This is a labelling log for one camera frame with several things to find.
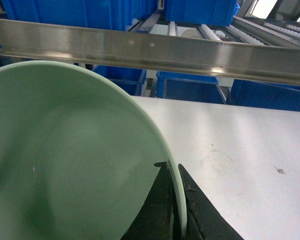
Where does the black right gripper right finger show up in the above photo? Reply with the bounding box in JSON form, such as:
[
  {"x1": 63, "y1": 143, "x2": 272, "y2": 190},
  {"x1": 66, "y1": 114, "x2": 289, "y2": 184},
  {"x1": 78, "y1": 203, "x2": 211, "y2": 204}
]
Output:
[{"x1": 178, "y1": 164, "x2": 242, "y2": 240}]

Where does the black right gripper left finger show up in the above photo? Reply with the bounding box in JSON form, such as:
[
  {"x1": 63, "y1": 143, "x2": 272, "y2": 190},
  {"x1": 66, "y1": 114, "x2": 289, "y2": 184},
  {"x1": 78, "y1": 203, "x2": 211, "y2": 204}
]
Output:
[{"x1": 121, "y1": 162, "x2": 174, "y2": 240}]

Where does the light green bowl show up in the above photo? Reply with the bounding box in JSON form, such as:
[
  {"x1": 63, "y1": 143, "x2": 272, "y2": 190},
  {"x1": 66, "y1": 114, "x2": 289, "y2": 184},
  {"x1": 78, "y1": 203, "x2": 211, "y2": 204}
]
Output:
[{"x1": 0, "y1": 60, "x2": 188, "y2": 240}]

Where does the stainless steel shelf rack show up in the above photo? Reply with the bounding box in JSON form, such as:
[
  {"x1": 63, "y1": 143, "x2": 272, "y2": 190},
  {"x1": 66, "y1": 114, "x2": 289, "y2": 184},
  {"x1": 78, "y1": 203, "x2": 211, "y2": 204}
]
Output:
[{"x1": 0, "y1": 19, "x2": 300, "y2": 86}]

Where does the blue plastic bin centre shelf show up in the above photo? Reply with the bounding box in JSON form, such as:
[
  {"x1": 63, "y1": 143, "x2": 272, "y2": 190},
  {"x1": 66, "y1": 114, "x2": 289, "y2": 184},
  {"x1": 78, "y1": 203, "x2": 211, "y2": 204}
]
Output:
[{"x1": 164, "y1": 0, "x2": 238, "y2": 26}]

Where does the lower blue bin centre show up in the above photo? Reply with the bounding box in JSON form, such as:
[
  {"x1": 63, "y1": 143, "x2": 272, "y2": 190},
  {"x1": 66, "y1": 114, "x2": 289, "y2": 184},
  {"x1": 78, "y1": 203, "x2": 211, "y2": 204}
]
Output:
[{"x1": 156, "y1": 71, "x2": 226, "y2": 104}]

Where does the lower blue bin left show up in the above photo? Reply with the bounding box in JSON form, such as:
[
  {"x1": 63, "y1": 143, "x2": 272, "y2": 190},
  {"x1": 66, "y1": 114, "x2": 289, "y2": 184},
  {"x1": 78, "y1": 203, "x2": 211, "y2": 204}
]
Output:
[{"x1": 92, "y1": 65, "x2": 147, "y2": 96}]

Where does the lower blue bin right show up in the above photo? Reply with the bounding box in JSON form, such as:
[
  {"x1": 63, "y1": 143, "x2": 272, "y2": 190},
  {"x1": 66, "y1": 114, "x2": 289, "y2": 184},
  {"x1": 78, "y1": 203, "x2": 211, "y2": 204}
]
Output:
[{"x1": 226, "y1": 79, "x2": 300, "y2": 112}]

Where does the large blue bin left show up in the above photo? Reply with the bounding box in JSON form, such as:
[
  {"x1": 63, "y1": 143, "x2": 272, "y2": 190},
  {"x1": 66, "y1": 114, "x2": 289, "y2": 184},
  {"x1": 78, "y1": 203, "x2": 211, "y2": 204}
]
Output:
[{"x1": 1, "y1": 0, "x2": 159, "y2": 31}]

